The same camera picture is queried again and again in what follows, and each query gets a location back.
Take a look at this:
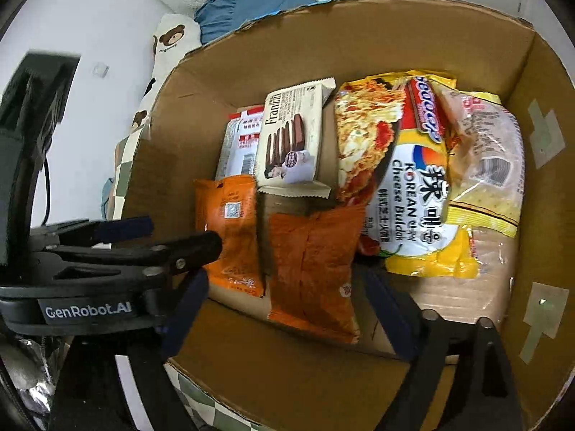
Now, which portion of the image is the orange snack packet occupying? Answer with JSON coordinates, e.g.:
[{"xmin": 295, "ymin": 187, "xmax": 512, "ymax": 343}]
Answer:
[
  {"xmin": 268, "ymin": 205, "xmax": 364, "ymax": 344},
  {"xmin": 195, "ymin": 175, "xmax": 264, "ymax": 297}
]

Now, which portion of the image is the orange snack packet right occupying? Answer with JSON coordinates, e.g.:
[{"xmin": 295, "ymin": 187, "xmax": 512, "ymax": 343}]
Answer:
[{"xmin": 268, "ymin": 205, "xmax": 364, "ymax": 344}]

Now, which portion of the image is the clear yellow bread pack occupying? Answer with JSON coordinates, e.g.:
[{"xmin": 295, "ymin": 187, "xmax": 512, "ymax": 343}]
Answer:
[{"xmin": 432, "ymin": 81, "xmax": 525, "ymax": 238}]

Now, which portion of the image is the bear print pillow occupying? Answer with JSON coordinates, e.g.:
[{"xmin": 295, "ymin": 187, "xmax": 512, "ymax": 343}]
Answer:
[{"xmin": 130, "ymin": 14, "xmax": 201, "ymax": 133}]

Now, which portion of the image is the wall socket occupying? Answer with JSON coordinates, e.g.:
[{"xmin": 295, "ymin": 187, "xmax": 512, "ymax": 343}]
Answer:
[{"xmin": 93, "ymin": 62, "xmax": 109, "ymax": 78}]

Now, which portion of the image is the brown cardboard box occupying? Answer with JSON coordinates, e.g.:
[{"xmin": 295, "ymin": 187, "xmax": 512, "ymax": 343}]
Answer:
[{"xmin": 123, "ymin": 0, "xmax": 574, "ymax": 430}]

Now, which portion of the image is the Franzzi chocolate wafer pack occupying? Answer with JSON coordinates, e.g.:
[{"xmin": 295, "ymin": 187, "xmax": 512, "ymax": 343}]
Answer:
[{"xmin": 254, "ymin": 77, "xmax": 335, "ymax": 199}]

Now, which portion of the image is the black cable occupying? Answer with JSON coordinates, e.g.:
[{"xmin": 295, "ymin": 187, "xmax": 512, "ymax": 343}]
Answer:
[{"xmin": 41, "ymin": 154, "xmax": 53, "ymax": 227}]

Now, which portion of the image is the Sedaap cheese buldak noodle pack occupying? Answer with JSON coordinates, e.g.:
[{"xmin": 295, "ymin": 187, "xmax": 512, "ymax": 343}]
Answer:
[{"xmin": 333, "ymin": 70, "xmax": 479, "ymax": 279}]

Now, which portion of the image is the orange snack packet left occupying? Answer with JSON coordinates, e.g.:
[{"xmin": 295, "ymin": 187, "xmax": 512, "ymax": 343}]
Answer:
[{"xmin": 195, "ymin": 175, "xmax": 264, "ymax": 297}]

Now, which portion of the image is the green white checkered cushion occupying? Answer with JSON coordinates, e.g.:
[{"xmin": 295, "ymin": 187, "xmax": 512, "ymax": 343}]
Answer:
[{"xmin": 112, "ymin": 124, "xmax": 256, "ymax": 430}]

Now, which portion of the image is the red white snack pack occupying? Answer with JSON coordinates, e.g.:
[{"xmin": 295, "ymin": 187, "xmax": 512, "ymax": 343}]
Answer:
[{"xmin": 215, "ymin": 105, "xmax": 264, "ymax": 180}]

